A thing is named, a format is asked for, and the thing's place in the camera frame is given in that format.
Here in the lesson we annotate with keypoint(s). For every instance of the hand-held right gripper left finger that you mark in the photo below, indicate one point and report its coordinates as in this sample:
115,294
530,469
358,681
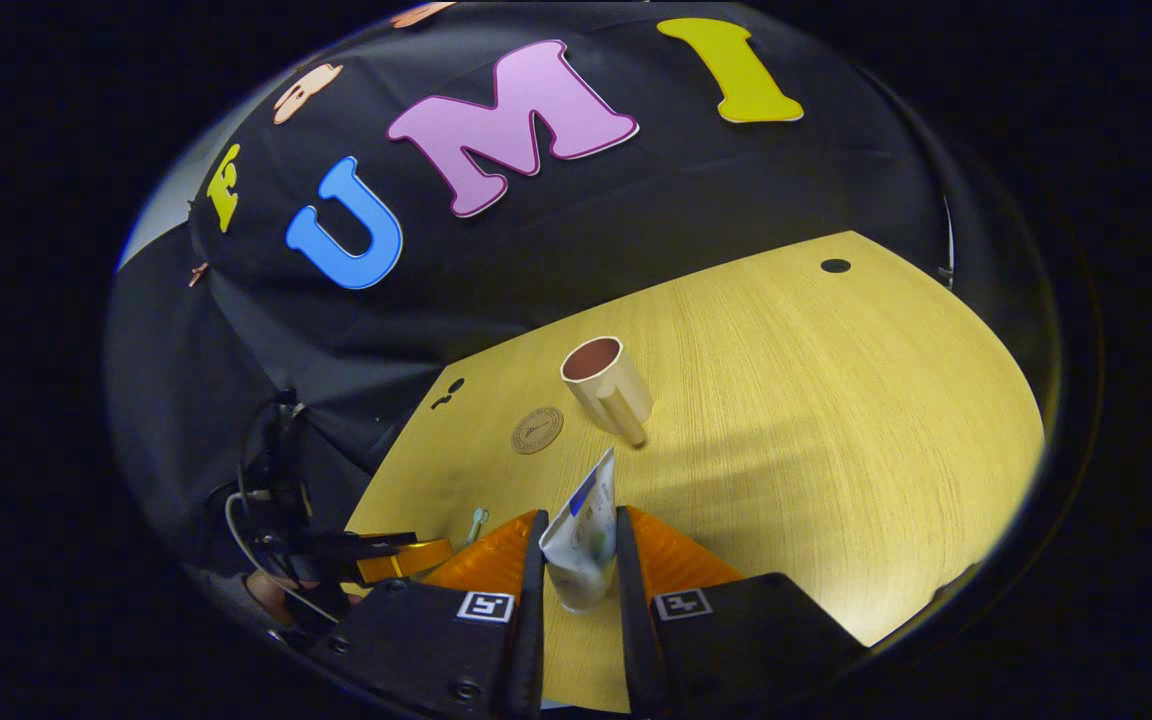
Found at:
526,600

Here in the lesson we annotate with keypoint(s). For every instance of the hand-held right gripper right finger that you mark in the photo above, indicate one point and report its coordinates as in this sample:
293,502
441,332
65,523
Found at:
631,600

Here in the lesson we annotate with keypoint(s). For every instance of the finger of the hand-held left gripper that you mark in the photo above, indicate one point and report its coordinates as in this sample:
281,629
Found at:
401,560

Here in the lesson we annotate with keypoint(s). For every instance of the white toothpaste tube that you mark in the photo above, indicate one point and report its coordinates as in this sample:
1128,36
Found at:
584,540

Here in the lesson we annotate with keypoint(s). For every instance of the white toothbrush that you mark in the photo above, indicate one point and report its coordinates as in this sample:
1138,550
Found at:
477,524

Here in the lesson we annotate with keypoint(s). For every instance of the round wooden coaster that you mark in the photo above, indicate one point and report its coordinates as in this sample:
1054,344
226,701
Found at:
537,430

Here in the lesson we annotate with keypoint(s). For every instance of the beige cup with pink inside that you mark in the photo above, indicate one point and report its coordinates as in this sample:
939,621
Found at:
616,390

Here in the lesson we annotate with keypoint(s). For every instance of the wooden desktop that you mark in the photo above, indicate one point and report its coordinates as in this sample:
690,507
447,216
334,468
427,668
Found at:
836,450

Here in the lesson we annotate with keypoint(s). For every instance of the red clip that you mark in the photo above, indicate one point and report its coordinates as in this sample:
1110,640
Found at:
198,273

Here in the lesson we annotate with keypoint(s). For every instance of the black backdrop cloth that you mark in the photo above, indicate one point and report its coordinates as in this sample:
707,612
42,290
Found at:
576,240

